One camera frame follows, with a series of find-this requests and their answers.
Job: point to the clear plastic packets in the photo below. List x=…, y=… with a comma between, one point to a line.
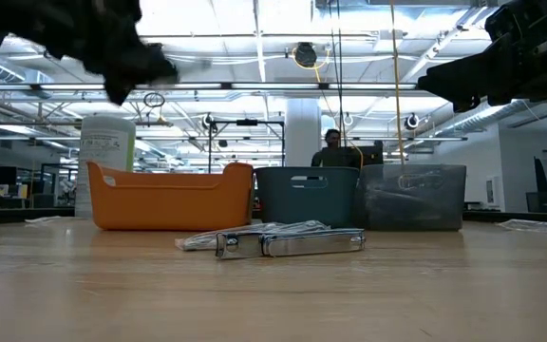
x=207, y=240

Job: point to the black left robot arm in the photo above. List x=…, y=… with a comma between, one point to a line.
x=7, y=19

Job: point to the large black monitor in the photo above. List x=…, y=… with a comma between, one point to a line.
x=368, y=154

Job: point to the white building column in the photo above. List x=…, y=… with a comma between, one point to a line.
x=303, y=133

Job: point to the grey translucent plastic bin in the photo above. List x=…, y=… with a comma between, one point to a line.
x=411, y=204

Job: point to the black stand frame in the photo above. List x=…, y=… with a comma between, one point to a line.
x=247, y=122

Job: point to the white wipes canister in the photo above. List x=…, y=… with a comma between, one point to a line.
x=105, y=142

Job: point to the clear plastic wrapper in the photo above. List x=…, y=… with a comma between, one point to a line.
x=539, y=226

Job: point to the orange plastic bin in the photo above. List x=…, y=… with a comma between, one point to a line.
x=169, y=204

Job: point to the teal plastic bin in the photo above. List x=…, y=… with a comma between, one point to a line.
x=302, y=204

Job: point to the chrome nail clipper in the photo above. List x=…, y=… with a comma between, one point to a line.
x=302, y=243

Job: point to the person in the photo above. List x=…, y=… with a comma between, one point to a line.
x=330, y=152

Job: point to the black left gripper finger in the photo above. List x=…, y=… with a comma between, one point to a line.
x=157, y=69
x=119, y=88

